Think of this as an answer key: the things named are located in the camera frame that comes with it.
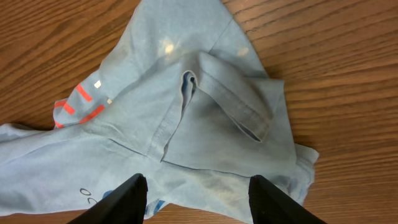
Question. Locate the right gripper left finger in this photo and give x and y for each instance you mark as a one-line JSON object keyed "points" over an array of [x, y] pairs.
{"points": [[124, 205]]}

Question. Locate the light blue t-shirt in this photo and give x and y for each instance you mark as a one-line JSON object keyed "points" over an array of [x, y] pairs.
{"points": [[182, 99]]}

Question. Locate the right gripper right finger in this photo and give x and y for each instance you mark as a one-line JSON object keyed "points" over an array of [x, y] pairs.
{"points": [[270, 205]]}

